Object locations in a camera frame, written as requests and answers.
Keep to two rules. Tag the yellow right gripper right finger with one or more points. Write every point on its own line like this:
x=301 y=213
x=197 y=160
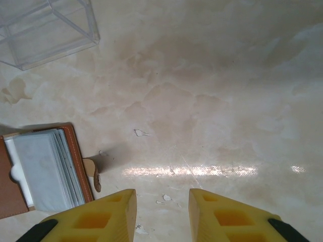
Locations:
x=227 y=221

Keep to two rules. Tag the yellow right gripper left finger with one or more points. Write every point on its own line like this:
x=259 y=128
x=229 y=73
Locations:
x=101 y=221

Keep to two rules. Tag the brown leather card holder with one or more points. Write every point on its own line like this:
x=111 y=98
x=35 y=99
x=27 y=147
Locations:
x=40 y=166

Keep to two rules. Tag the clear acrylic box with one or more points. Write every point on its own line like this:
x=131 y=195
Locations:
x=50 y=27

